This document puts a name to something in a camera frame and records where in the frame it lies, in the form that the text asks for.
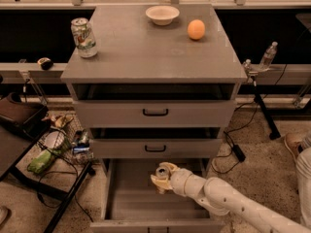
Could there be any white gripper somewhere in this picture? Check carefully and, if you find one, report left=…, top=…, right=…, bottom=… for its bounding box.
left=151, top=162, right=192, bottom=196

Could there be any orange soda can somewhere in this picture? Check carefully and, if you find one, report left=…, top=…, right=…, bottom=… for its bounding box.
left=155, top=166, right=170, bottom=180

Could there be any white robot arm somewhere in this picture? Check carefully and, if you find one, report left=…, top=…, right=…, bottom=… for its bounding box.
left=151, top=162, right=311, bottom=233

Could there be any bottom grey drawer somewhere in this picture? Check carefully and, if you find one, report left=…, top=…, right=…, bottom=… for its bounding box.
left=90, top=158, right=224, bottom=233

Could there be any grey drawer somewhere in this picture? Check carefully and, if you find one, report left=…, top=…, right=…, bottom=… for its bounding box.
left=90, top=127, right=222, bottom=158
left=74, top=83, right=235, bottom=128
left=90, top=158, right=224, bottom=233

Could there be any middle grey drawer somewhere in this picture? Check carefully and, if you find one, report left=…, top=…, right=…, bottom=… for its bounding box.
left=90, top=127, right=222, bottom=158

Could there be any grey three-drawer cabinet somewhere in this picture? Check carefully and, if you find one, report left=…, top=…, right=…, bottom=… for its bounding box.
left=60, top=3, right=248, bottom=233

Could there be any top grey drawer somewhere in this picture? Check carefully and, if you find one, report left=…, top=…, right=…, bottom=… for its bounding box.
left=74, top=83, right=235, bottom=128

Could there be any green white soda can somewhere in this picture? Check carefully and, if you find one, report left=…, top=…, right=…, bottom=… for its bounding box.
left=71, top=17, right=97, bottom=58

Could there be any black tripod stand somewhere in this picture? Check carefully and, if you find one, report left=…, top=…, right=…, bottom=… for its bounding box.
left=242, top=59, right=281, bottom=140

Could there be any black side table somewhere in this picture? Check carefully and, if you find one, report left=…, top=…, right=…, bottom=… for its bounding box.
left=0, top=121, right=95, bottom=233

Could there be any green snack bag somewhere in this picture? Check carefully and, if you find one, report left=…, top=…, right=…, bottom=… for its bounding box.
left=27, top=150, right=54, bottom=175

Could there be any dark brown bag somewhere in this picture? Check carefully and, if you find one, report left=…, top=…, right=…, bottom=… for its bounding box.
left=0, top=92, right=48, bottom=139

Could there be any orange fruit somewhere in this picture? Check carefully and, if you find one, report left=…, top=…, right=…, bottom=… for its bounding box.
left=188, top=19, right=205, bottom=40

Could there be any clear plastic water bottle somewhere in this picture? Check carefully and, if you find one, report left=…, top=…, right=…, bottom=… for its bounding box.
left=259, top=42, right=278, bottom=72

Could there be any white bowl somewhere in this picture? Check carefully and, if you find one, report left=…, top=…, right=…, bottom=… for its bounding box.
left=146, top=6, right=180, bottom=26

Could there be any small black round device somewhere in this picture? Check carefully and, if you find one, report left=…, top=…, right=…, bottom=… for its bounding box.
left=37, top=57, right=53, bottom=71

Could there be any black power adapter with cable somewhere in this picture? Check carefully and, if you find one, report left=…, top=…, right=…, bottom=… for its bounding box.
left=211, top=101, right=259, bottom=175

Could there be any wire basket of items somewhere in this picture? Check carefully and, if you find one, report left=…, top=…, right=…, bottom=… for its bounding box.
left=40, top=114, right=93, bottom=165

